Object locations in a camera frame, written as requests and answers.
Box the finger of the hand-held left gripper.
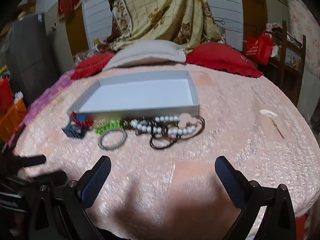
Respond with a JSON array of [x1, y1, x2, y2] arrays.
[[32, 171, 68, 185], [14, 155, 47, 168]]

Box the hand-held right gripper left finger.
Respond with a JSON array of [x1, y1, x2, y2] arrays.
[[28, 155, 112, 240]]

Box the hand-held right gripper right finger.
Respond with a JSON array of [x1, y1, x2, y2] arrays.
[[214, 155, 300, 240]]

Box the silver coil hair tie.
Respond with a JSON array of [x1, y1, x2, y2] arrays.
[[97, 129, 128, 151]]

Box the blue hair claw clip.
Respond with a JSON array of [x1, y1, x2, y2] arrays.
[[62, 114, 87, 139]]

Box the green bead bracelet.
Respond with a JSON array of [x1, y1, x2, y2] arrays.
[[94, 120, 123, 134]]

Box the red bead bracelet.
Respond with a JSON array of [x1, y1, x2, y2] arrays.
[[70, 111, 94, 128]]

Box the golden coil hair tie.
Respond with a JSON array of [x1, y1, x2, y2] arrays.
[[92, 119, 110, 128]]

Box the beige flower black hair tie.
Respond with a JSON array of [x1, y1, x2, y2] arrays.
[[172, 114, 206, 140]]

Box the white pearl bracelet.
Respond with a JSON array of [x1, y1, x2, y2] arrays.
[[130, 115, 196, 139]]

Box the white cardboard tray box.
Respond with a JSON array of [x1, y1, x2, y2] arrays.
[[67, 70, 200, 119]]

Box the orange plastic crate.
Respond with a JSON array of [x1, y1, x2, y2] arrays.
[[0, 97, 27, 142]]

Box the red plastic container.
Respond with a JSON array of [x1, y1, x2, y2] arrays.
[[0, 78, 14, 113]]

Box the purple patterned cloth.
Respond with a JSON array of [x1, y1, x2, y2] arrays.
[[20, 76, 73, 126]]

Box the white ornament hairpin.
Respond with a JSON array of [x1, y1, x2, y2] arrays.
[[259, 109, 285, 139]]

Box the grey refrigerator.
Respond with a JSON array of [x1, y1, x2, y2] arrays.
[[5, 12, 66, 101]]

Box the red fringed pillow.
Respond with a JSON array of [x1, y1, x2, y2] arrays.
[[185, 42, 264, 78], [71, 51, 117, 80]]

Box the red shopping bag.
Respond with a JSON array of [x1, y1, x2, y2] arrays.
[[244, 31, 274, 64]]

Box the beige pillow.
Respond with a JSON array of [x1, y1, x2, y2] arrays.
[[104, 39, 187, 70]]

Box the dark wooden chair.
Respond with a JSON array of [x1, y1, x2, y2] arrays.
[[257, 20, 307, 106]]

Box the floral yellow blanket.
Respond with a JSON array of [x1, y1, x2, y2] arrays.
[[108, 0, 225, 52]]

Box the pale floral wall cloth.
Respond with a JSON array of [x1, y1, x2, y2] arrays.
[[287, 0, 320, 80]]

